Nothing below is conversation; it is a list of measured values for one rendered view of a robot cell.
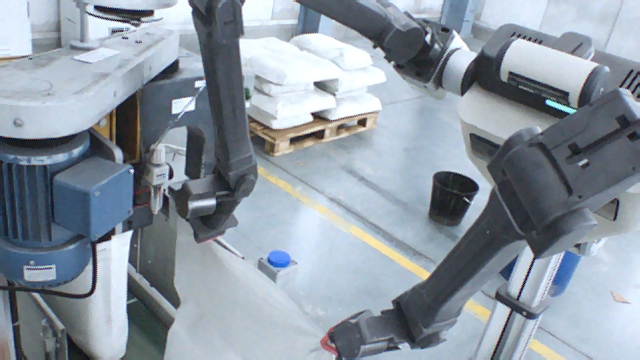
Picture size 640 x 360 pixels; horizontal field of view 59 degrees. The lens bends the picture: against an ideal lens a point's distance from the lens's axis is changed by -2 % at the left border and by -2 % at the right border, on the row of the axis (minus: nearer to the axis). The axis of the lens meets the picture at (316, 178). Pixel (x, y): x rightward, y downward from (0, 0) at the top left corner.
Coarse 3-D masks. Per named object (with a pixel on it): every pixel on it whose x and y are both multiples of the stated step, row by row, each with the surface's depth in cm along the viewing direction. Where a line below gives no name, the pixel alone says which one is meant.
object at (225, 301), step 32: (192, 256) 129; (224, 256) 121; (192, 288) 132; (224, 288) 120; (256, 288) 111; (192, 320) 130; (224, 320) 122; (256, 320) 114; (288, 320) 108; (192, 352) 123; (224, 352) 122; (256, 352) 117; (288, 352) 111; (320, 352) 105
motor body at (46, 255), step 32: (0, 160) 81; (32, 160) 80; (64, 160) 83; (0, 192) 83; (32, 192) 84; (0, 224) 86; (32, 224) 86; (0, 256) 89; (32, 256) 87; (64, 256) 90
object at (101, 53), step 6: (102, 48) 100; (108, 48) 101; (84, 54) 96; (90, 54) 97; (96, 54) 97; (102, 54) 98; (108, 54) 98; (114, 54) 99; (84, 60) 93; (90, 60) 94; (96, 60) 94
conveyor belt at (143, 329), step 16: (128, 304) 194; (128, 320) 187; (144, 320) 188; (128, 336) 181; (144, 336) 182; (160, 336) 183; (80, 352) 172; (128, 352) 175; (144, 352) 176; (160, 352) 177
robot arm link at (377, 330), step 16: (400, 304) 89; (352, 320) 85; (368, 320) 83; (384, 320) 85; (400, 320) 87; (336, 336) 87; (352, 336) 84; (368, 336) 82; (384, 336) 83; (400, 336) 85; (432, 336) 83; (352, 352) 84; (368, 352) 84
